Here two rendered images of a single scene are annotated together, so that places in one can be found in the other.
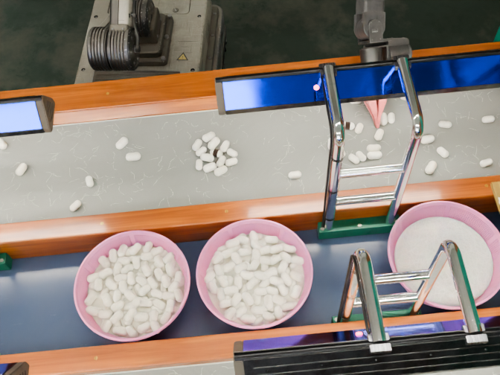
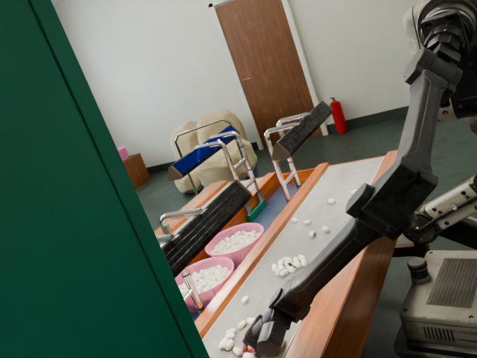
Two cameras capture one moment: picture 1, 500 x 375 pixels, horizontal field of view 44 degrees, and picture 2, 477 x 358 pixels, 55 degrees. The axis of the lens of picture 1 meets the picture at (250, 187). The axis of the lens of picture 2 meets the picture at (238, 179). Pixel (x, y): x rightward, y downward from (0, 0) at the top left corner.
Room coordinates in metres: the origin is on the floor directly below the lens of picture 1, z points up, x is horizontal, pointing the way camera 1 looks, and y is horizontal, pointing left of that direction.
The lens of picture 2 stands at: (1.62, -1.17, 1.52)
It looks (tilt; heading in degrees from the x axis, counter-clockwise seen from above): 16 degrees down; 123
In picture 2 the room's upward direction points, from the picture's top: 20 degrees counter-clockwise
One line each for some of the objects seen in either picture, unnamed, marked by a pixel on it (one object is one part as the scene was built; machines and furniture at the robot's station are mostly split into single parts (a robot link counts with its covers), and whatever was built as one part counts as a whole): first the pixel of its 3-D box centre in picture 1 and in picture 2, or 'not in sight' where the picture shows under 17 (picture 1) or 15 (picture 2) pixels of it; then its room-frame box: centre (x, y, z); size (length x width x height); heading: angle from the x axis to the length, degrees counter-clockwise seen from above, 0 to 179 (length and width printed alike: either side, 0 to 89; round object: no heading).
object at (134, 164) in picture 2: not in sight; (125, 167); (-3.62, 3.94, 0.32); 0.42 x 0.42 x 0.63; 1
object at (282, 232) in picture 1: (255, 278); (205, 286); (0.54, 0.01, 0.72); 0.27 x 0.27 x 0.10
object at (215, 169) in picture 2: not in sight; (226, 163); (-0.97, 2.71, 0.41); 0.74 x 0.56 x 0.39; 92
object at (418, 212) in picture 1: (443, 260); not in sight; (0.53, -0.43, 0.72); 0.27 x 0.27 x 0.10
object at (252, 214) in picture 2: not in sight; (231, 177); (0.35, 0.72, 0.90); 0.20 x 0.19 x 0.45; 89
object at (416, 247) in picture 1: (442, 262); not in sight; (0.53, -0.43, 0.71); 0.22 x 0.22 x 0.06
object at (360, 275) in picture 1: (396, 328); not in sight; (0.33, -0.25, 0.90); 0.20 x 0.19 x 0.45; 89
